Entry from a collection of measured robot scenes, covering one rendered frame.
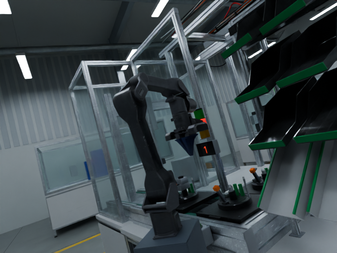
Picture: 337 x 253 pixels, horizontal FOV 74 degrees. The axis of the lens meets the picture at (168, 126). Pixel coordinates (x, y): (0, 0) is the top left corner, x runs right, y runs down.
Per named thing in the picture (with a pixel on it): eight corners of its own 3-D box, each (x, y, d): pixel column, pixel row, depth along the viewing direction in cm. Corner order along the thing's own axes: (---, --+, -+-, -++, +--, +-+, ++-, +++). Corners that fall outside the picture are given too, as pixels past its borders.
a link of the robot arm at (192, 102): (177, 79, 78) (192, 81, 88) (159, 87, 82) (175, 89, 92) (186, 110, 77) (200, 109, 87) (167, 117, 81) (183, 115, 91)
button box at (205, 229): (200, 251, 76) (195, 233, 77) (167, 239, 94) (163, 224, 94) (214, 241, 80) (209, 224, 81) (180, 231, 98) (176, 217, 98)
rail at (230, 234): (253, 265, 68) (242, 229, 69) (133, 223, 141) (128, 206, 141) (263, 256, 71) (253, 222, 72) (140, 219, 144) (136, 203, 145)
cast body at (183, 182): (181, 191, 117) (178, 177, 118) (176, 191, 121) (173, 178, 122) (193, 185, 122) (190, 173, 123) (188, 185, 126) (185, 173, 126)
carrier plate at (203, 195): (183, 214, 104) (182, 209, 104) (158, 209, 123) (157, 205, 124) (218, 196, 118) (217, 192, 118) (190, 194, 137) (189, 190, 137)
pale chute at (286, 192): (305, 221, 60) (294, 214, 59) (266, 212, 72) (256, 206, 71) (325, 132, 70) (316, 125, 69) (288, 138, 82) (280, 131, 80)
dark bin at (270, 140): (286, 147, 62) (271, 126, 62) (251, 150, 74) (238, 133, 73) (326, 93, 74) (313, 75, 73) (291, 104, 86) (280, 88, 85)
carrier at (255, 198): (242, 225, 76) (231, 189, 77) (196, 217, 95) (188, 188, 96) (279, 200, 90) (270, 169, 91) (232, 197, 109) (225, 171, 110)
